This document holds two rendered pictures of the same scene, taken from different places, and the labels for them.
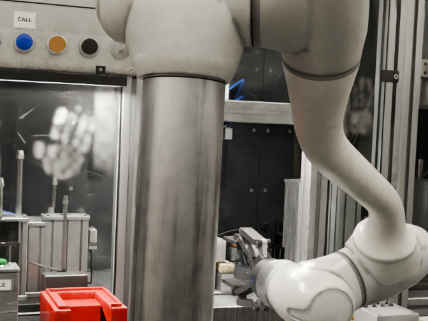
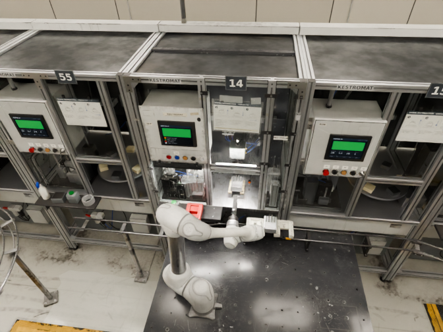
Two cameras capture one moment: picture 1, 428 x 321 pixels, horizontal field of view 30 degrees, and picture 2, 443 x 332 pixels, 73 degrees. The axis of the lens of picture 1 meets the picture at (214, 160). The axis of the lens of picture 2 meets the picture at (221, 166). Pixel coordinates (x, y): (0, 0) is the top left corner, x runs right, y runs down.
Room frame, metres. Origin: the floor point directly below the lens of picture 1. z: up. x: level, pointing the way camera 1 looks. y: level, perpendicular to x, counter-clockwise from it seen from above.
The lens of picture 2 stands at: (0.16, -0.75, 2.81)
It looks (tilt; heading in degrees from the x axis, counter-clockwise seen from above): 41 degrees down; 29
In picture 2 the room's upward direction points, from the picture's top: 2 degrees counter-clockwise
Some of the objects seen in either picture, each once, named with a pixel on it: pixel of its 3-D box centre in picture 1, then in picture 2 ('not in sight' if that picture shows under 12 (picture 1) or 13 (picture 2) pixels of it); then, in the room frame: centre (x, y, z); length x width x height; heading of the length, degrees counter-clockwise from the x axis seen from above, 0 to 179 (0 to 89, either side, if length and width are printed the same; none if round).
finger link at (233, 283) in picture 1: (234, 283); not in sight; (1.60, -0.05, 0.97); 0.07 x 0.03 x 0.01; 21
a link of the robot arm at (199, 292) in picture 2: not in sight; (200, 293); (0.90, -0.14, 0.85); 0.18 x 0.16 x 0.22; 83
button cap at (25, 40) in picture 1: (23, 41); not in sight; (1.47, 0.36, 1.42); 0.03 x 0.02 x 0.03; 111
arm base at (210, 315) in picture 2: not in sight; (206, 304); (0.91, -0.17, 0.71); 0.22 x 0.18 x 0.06; 111
